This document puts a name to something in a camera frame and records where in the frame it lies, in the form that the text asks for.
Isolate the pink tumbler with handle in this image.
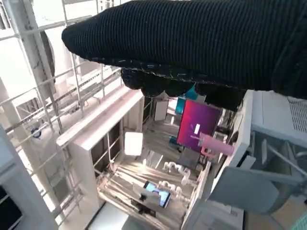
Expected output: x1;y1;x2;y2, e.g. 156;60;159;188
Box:
198;133;235;158

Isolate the black knitted-glove right robot hand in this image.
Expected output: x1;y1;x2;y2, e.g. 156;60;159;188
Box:
61;0;307;112

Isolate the smartphone with lit screen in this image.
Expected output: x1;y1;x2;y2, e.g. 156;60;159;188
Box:
143;181;172;208

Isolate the green cutting mat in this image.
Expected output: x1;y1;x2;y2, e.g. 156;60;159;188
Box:
286;210;307;230

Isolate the purple computer monitor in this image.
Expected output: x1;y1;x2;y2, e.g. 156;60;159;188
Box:
177;99;221;153

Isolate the white glowing light panel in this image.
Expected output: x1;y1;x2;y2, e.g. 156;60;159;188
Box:
124;131;144;158

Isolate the grey office chair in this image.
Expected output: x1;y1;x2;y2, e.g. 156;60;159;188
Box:
208;134;307;214

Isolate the teal chair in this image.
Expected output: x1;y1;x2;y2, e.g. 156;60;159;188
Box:
176;83;200;115

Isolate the white louvred cabinet on casters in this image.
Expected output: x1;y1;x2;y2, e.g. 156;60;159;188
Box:
242;90;307;168

